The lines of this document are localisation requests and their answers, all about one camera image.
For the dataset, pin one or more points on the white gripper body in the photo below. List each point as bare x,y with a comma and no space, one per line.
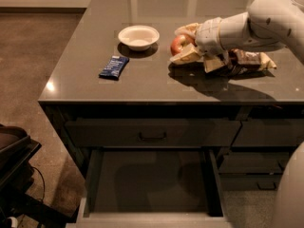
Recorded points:
208,36

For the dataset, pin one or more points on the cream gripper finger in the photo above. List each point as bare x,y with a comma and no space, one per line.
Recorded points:
189,54
190,29

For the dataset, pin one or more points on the red apple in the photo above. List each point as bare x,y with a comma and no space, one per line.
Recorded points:
180,42

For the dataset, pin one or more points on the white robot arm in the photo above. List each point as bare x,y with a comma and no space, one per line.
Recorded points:
267,25

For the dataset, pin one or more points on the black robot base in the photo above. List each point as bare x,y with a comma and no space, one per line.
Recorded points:
16,149

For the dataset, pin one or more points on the grey counter cabinet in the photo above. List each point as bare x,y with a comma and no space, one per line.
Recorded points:
152,87

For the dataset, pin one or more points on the right top drawer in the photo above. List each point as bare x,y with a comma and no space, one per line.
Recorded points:
270,133

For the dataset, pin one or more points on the right middle drawer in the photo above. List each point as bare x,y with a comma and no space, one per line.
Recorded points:
254,163

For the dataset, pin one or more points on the right bottom drawer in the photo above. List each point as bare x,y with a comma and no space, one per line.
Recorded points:
250,182

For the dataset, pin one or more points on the closed grey top drawer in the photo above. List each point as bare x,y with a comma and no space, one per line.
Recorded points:
152,132

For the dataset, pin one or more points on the open grey middle drawer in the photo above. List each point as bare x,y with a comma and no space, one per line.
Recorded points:
152,188

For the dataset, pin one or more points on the brown crumpled chip bag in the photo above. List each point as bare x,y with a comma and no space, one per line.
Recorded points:
236,62

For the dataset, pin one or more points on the white bowl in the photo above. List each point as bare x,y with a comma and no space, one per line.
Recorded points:
138,38

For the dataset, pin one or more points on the blue snack bar wrapper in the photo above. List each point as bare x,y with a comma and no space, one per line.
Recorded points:
114,67

